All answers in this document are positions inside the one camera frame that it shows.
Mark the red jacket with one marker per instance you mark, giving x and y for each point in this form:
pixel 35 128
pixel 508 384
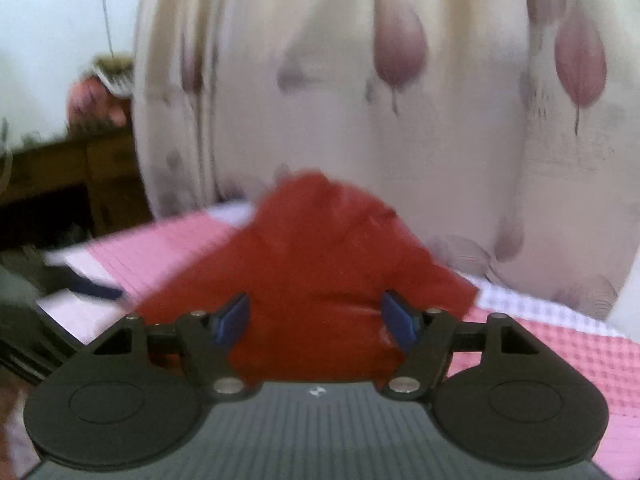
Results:
pixel 320 260

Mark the brown wooden desk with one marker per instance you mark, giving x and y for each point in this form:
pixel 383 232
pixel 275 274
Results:
pixel 75 180

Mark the cream curtain with pink flowers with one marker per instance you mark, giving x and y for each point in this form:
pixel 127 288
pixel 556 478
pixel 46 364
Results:
pixel 400 110

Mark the pink checked bed sheet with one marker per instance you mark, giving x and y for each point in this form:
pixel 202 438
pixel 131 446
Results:
pixel 550 330

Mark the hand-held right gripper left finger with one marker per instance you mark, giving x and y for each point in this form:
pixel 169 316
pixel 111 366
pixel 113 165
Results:
pixel 232 320

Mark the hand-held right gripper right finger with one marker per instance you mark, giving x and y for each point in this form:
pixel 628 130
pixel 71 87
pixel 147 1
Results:
pixel 400 320

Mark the red jar with metal lid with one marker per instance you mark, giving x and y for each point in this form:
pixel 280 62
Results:
pixel 100 100

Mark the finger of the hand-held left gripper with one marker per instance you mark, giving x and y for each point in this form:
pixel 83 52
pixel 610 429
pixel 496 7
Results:
pixel 97 290

